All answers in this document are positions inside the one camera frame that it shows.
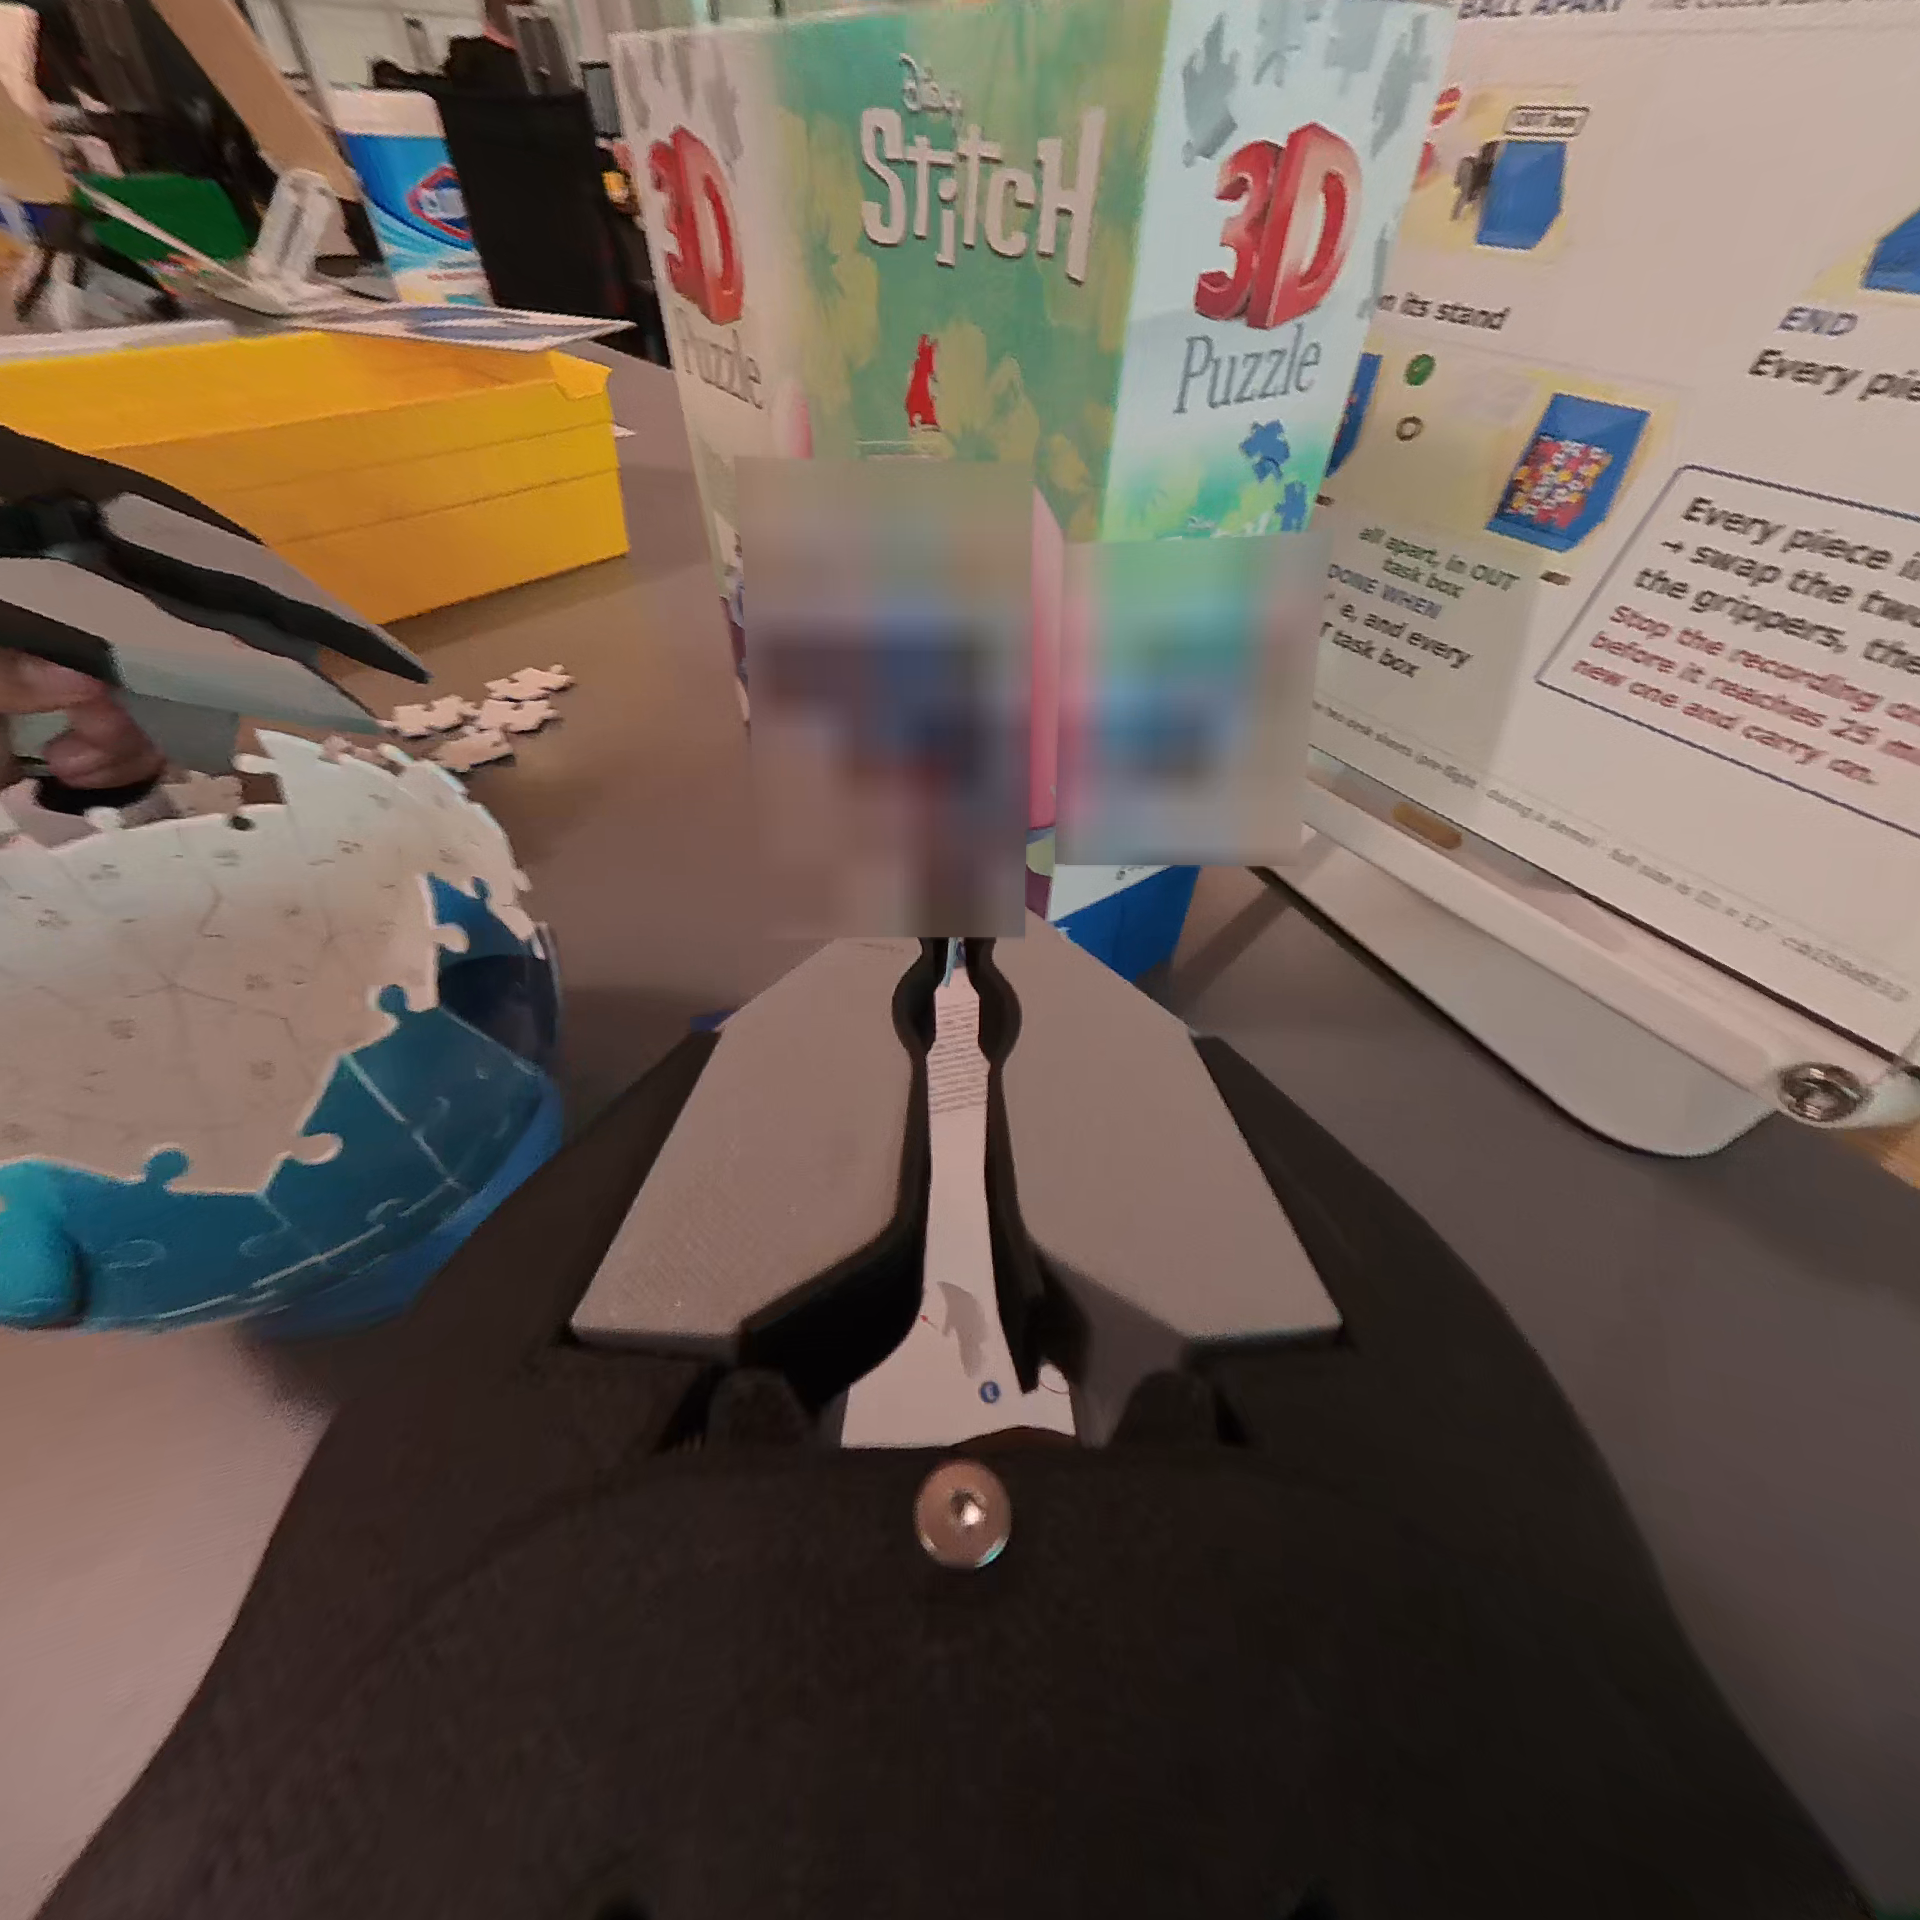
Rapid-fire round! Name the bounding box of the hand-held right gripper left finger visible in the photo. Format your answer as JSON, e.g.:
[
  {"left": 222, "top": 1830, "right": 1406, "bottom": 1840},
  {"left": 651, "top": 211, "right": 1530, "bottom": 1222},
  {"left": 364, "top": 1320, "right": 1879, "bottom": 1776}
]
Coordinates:
[{"left": 570, "top": 936, "right": 963, "bottom": 1420}]

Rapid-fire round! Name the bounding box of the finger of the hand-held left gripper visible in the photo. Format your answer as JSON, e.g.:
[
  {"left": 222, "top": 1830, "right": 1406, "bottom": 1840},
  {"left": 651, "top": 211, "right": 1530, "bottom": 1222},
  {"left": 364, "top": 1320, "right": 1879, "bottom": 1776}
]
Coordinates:
[
  {"left": 0, "top": 428, "right": 430, "bottom": 683},
  {"left": 0, "top": 603, "right": 383, "bottom": 781}
]

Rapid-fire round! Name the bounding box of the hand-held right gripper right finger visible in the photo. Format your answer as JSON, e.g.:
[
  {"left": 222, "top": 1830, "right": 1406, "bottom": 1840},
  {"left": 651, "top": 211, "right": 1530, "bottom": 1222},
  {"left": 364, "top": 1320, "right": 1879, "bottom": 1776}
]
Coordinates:
[{"left": 966, "top": 936, "right": 1343, "bottom": 1443}]

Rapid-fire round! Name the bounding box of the white printed leaflet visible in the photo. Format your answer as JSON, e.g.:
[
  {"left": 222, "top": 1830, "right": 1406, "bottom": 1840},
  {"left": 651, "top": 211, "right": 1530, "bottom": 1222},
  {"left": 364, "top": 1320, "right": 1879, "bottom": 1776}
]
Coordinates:
[{"left": 837, "top": 941, "right": 1086, "bottom": 1452}]

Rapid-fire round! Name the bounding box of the blue and white puzzle ball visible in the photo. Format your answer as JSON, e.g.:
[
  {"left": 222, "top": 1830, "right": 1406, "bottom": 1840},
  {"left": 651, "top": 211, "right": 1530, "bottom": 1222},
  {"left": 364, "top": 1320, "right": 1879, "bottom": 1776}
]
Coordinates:
[{"left": 0, "top": 731, "right": 566, "bottom": 1340}]

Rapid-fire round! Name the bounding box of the green cartoon puzzle box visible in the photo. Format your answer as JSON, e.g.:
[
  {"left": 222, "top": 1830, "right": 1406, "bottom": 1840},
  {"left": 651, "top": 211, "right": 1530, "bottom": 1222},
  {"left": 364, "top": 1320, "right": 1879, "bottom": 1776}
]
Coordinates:
[{"left": 607, "top": 0, "right": 1460, "bottom": 980}]

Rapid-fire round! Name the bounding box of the person's left hand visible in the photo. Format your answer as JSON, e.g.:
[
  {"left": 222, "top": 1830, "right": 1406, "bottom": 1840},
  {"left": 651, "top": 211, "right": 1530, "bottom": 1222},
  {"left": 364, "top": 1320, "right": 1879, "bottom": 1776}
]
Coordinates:
[{"left": 0, "top": 655, "right": 165, "bottom": 799}]

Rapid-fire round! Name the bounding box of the yellow plastic tray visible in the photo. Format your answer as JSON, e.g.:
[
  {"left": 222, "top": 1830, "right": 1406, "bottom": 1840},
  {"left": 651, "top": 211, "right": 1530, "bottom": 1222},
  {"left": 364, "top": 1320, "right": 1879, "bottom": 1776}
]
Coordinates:
[{"left": 0, "top": 327, "right": 636, "bottom": 625}]

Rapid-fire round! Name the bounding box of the clear acrylic stand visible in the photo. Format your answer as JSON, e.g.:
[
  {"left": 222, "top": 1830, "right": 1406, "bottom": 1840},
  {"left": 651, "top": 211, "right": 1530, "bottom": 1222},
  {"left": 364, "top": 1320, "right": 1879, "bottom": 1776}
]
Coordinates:
[{"left": 238, "top": 167, "right": 365, "bottom": 311}]

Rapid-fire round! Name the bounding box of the green flat object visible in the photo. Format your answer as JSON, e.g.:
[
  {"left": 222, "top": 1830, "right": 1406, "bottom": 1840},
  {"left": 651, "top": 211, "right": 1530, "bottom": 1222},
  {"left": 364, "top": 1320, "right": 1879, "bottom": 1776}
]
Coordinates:
[{"left": 70, "top": 169, "right": 253, "bottom": 261}]

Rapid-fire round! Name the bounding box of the blue and white paper sheet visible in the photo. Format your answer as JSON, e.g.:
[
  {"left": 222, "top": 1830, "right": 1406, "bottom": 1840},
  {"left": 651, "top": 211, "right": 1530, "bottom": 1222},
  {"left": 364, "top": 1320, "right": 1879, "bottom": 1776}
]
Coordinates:
[{"left": 282, "top": 299, "right": 639, "bottom": 356}]

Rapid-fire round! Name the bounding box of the white wipes canister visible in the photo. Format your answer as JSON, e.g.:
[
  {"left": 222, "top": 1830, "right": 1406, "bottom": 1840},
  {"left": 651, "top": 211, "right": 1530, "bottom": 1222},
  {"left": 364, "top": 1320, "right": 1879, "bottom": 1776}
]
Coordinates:
[{"left": 326, "top": 83, "right": 500, "bottom": 311}]

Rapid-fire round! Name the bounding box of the white instruction board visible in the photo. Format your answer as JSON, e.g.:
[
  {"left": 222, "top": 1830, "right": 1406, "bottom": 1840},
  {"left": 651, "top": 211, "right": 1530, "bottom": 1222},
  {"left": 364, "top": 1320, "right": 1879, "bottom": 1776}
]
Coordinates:
[{"left": 1302, "top": 0, "right": 1920, "bottom": 1160}]

